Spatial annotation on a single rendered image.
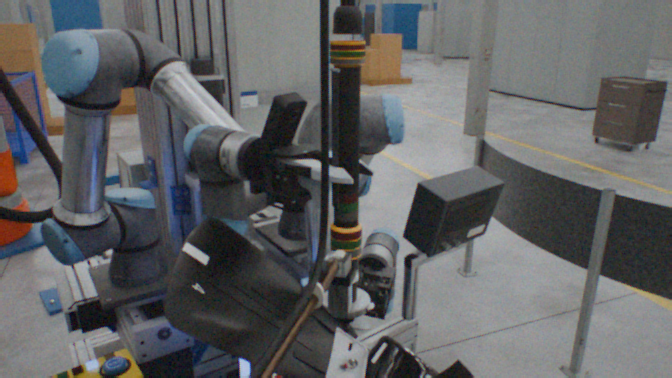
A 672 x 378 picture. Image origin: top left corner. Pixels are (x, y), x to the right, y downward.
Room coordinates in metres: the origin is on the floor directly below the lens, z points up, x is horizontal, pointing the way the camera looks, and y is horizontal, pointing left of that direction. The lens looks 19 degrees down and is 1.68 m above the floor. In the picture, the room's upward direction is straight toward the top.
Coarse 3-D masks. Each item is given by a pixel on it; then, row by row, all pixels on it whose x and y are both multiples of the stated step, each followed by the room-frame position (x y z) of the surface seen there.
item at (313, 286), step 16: (320, 0) 0.54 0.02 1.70; (320, 16) 0.54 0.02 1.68; (320, 32) 0.54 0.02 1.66; (320, 48) 0.54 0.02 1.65; (320, 64) 0.54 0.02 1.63; (320, 80) 0.54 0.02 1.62; (320, 224) 0.53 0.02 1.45; (320, 240) 0.52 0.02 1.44; (320, 256) 0.51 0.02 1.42; (320, 272) 0.50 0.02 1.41; (304, 288) 0.49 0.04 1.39; (320, 288) 0.49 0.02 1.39; (304, 304) 0.45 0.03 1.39; (320, 304) 0.49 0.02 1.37; (288, 320) 0.42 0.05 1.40; (272, 352) 0.38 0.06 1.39; (256, 368) 0.35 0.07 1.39
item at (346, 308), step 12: (324, 264) 0.57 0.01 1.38; (348, 264) 0.58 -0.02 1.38; (336, 276) 0.57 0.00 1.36; (348, 276) 0.57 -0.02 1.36; (336, 288) 0.59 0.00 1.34; (348, 288) 0.58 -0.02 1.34; (324, 300) 0.62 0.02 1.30; (336, 300) 0.59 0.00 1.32; (348, 300) 0.58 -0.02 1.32; (360, 300) 0.62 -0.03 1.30; (336, 312) 0.59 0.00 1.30; (348, 312) 0.58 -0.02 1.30; (360, 312) 0.59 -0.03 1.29
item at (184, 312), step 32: (224, 224) 0.63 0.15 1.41; (192, 256) 0.51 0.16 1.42; (224, 256) 0.55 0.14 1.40; (256, 256) 0.59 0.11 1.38; (224, 288) 0.50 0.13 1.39; (256, 288) 0.53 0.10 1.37; (288, 288) 0.57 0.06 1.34; (192, 320) 0.43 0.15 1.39; (224, 320) 0.46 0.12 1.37; (256, 320) 0.49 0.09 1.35; (320, 320) 0.55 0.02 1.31; (256, 352) 0.46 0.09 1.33; (288, 352) 0.49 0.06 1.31; (320, 352) 0.52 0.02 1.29
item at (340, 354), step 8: (336, 328) 0.57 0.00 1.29; (336, 336) 0.56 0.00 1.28; (344, 336) 0.57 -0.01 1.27; (336, 344) 0.55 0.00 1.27; (344, 344) 0.56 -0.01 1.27; (352, 344) 0.56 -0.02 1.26; (360, 344) 0.57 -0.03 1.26; (336, 352) 0.54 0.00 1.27; (344, 352) 0.55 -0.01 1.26; (352, 352) 0.55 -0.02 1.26; (360, 352) 0.56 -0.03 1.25; (336, 360) 0.53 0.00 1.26; (344, 360) 0.54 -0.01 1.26; (360, 360) 0.55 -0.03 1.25; (328, 368) 0.51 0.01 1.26; (336, 368) 0.52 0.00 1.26; (344, 368) 0.53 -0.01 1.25; (360, 368) 0.54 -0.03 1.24; (328, 376) 0.50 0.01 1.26; (336, 376) 0.51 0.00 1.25; (344, 376) 0.52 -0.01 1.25; (352, 376) 0.53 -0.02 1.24; (360, 376) 0.53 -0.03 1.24
